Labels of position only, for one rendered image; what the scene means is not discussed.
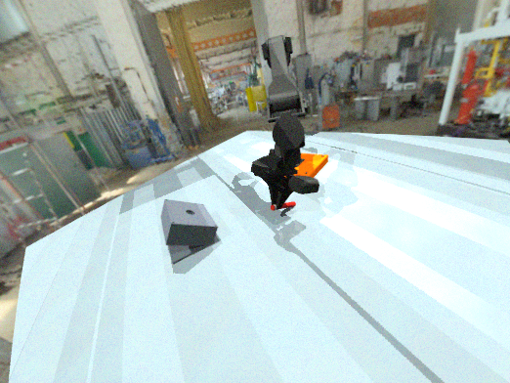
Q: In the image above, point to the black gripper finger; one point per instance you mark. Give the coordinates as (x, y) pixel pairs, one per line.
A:
(282, 195)
(272, 188)

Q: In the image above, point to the red peg with white band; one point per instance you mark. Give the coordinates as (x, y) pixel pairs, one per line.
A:
(285, 205)

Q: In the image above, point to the grey square panel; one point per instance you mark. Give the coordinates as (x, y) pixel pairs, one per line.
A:
(187, 227)

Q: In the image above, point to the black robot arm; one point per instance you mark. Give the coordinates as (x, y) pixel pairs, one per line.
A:
(284, 102)

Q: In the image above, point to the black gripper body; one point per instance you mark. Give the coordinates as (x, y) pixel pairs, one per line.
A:
(301, 184)

